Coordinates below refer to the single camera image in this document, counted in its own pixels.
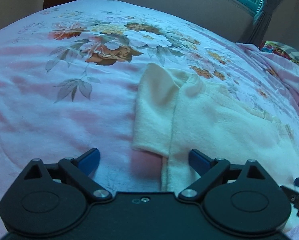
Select cream long-sleeve knit top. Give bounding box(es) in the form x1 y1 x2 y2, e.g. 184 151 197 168
132 63 299 193

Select floral pink bed sheet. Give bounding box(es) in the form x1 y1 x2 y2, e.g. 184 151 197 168
0 0 299 238

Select pink folded blanket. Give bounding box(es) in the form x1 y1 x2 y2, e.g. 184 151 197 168
236 43 299 114

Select striped floral pillow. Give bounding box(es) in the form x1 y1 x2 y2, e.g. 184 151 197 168
259 41 299 66

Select right grey curtain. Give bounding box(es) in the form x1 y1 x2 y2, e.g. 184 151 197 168
241 0 282 46

